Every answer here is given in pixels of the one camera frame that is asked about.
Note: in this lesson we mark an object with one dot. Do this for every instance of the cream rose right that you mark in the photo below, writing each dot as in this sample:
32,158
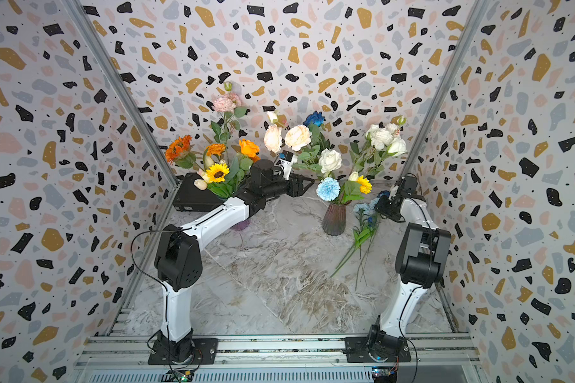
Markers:
298,137

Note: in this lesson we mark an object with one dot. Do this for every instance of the cream rose left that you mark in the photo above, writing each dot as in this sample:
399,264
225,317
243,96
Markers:
273,139

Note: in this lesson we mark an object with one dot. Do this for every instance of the aluminium rail frame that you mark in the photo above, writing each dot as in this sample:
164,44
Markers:
436,353

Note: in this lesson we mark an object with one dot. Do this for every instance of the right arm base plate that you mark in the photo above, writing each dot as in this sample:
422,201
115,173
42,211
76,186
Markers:
388,350

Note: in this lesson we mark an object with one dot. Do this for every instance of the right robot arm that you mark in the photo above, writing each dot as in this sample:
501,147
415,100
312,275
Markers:
420,263

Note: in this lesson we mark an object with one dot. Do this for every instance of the yellow sunflower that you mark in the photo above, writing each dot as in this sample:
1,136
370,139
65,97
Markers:
216,173

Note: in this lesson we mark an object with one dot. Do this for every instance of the black box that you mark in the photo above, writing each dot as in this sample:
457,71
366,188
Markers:
190,198

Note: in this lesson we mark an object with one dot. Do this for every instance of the small yellow flower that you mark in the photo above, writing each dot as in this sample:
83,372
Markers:
365,186

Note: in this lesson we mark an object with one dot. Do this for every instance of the purple glass vase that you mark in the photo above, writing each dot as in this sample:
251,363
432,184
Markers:
241,225

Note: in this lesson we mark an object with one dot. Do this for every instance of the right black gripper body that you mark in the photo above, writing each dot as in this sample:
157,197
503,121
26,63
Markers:
386,207

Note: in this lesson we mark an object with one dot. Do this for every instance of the white rose cluster sprig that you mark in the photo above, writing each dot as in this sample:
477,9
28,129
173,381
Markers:
379,144

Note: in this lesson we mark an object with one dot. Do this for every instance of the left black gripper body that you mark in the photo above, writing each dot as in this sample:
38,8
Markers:
291,187

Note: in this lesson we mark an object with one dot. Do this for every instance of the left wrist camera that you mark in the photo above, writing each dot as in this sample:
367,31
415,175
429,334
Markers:
287,160

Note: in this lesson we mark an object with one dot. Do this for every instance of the orange carnation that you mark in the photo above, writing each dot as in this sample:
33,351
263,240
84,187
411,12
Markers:
215,150

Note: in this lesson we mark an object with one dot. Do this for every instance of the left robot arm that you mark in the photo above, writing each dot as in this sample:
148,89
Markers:
178,261

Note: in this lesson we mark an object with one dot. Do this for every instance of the orange sunflower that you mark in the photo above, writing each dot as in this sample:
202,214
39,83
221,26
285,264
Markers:
178,149

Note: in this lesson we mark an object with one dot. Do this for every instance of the pink carnation sprig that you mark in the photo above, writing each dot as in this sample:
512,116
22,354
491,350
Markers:
230,110

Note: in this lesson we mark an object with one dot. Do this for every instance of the cream rose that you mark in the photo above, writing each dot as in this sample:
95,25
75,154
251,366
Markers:
273,139
298,137

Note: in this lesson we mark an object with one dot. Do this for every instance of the white rose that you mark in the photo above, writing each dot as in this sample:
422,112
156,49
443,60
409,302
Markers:
330,161

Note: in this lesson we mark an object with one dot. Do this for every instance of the dark red glass vase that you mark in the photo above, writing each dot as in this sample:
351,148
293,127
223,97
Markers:
335,219

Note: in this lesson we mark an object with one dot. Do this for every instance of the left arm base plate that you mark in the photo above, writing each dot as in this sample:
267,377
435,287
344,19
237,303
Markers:
196,351

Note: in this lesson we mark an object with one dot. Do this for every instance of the orange rose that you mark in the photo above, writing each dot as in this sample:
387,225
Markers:
249,149

